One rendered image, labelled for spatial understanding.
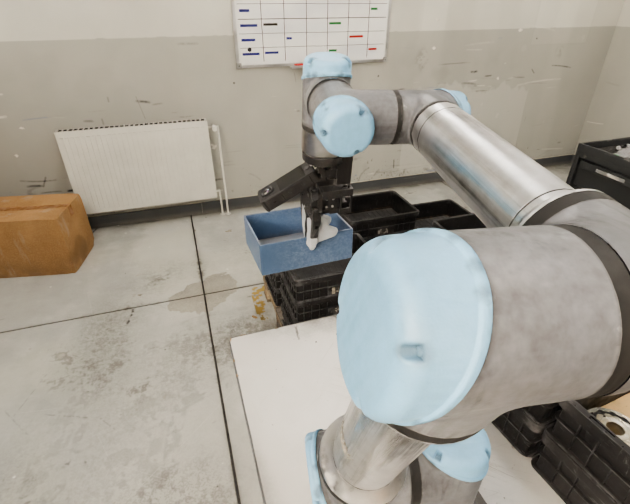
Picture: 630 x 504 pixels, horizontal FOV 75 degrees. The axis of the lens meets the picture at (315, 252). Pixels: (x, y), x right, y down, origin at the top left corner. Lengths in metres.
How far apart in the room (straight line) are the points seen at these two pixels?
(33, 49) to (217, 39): 1.14
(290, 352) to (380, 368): 0.96
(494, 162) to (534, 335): 0.24
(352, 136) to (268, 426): 0.72
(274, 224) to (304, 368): 0.41
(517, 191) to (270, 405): 0.83
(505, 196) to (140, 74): 3.06
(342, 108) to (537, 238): 0.34
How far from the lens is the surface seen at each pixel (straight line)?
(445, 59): 4.00
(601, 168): 2.57
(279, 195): 0.73
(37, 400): 2.35
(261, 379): 1.14
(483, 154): 0.46
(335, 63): 0.66
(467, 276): 0.24
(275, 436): 1.03
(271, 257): 0.83
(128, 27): 3.29
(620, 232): 0.32
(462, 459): 0.64
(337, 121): 0.55
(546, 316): 0.25
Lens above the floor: 1.55
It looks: 32 degrees down
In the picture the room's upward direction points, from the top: straight up
